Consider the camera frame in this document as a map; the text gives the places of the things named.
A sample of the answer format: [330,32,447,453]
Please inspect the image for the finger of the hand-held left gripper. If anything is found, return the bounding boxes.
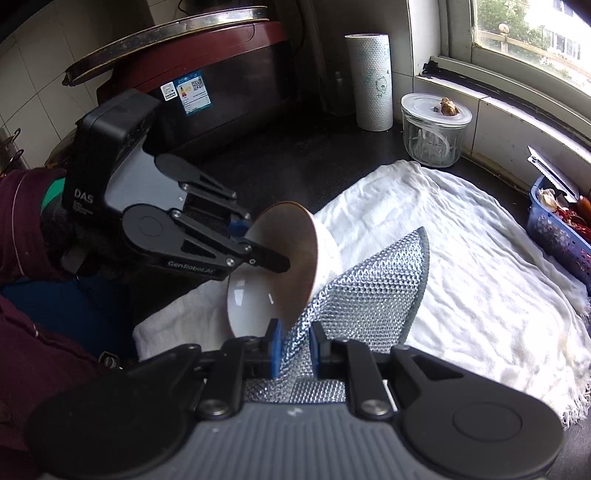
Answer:
[154,154,253,237]
[165,210,292,280]

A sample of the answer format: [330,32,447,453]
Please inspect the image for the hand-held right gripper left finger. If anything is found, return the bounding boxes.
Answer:
[122,318,285,421]

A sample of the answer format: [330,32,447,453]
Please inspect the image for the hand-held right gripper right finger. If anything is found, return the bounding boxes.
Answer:
[310,322,467,421]

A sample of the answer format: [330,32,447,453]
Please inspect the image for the white bowl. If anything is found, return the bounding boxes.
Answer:
[225,202,345,339]

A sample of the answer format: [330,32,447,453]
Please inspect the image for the silver mesh dishcloth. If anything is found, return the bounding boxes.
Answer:
[245,226,430,405]

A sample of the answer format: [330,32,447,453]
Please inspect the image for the person's left forearm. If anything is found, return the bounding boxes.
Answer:
[0,168,70,283]

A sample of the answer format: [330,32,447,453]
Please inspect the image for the round metal tray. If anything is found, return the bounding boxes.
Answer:
[62,6,271,87]

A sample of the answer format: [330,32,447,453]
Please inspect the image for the dark red rice cooker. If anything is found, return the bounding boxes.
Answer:
[96,21,297,158]

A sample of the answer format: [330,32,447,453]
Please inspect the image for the white fringed cloth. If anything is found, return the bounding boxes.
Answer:
[133,159,591,428]

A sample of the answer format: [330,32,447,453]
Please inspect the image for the person's blue garment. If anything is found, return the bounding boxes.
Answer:
[0,276,137,361]

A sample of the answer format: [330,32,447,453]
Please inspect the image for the paper towel roll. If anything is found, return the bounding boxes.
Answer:
[345,33,394,133]

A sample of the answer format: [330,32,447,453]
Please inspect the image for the glass jar with lid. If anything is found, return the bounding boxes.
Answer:
[401,92,473,168]

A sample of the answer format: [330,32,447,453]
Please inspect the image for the person's maroon jacket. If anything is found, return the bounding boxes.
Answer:
[0,294,109,480]

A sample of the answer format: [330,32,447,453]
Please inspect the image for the blue plastic basket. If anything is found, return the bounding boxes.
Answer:
[527,174,591,296]

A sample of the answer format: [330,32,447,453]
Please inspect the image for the garlic bulb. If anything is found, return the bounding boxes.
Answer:
[539,188,565,212]

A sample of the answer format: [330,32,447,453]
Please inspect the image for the dried red chillies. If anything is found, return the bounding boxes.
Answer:
[558,207,591,232]

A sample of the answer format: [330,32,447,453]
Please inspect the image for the balcony railing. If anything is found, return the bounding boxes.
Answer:
[480,24,591,71]

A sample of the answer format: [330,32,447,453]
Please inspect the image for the grey window frame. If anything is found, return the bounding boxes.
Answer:
[413,0,591,154]

